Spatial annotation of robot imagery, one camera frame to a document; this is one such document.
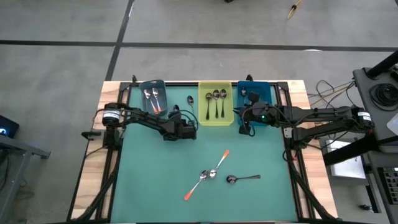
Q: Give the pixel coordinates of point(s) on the white label plate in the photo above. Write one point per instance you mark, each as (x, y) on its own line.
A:
(287, 132)

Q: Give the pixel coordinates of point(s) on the grey-blue plastic bin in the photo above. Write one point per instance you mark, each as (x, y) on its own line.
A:
(163, 93)

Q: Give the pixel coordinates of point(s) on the black pole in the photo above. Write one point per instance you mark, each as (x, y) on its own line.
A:
(384, 63)

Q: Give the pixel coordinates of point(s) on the grey side table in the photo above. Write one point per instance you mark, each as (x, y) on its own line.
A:
(25, 146)

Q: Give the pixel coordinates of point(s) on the black stand bar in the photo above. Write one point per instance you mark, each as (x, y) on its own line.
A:
(348, 151)

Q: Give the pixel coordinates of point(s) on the blue plastic bin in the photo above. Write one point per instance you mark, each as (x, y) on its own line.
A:
(264, 88)

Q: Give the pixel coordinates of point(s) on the grey equipment cart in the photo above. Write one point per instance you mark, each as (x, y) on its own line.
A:
(363, 93)

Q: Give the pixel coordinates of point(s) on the control panel with coloured keys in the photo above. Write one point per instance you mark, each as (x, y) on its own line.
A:
(391, 183)

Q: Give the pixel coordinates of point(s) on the black frame clamp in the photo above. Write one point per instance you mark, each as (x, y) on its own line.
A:
(248, 77)
(134, 78)

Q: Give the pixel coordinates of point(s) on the yellow-green plastic bin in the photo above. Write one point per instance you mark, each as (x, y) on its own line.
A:
(228, 121)

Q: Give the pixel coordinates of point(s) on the small black floor object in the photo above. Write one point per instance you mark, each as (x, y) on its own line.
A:
(366, 208)

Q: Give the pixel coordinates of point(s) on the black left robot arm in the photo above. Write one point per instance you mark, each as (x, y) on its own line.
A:
(146, 118)

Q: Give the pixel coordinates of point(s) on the dark device with blue light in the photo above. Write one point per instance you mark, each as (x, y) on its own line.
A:
(9, 124)

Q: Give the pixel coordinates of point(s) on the black metal spoon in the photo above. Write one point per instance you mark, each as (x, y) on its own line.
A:
(231, 179)
(216, 94)
(223, 93)
(209, 96)

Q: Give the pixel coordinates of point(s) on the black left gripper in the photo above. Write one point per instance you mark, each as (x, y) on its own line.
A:
(186, 130)

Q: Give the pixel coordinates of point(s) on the white paper sheet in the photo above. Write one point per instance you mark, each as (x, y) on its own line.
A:
(394, 124)

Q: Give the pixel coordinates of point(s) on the white box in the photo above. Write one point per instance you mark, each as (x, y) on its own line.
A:
(348, 165)

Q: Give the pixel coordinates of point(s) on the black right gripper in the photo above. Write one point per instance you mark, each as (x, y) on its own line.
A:
(262, 113)

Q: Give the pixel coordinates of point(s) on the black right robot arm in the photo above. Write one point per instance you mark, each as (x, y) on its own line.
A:
(311, 113)

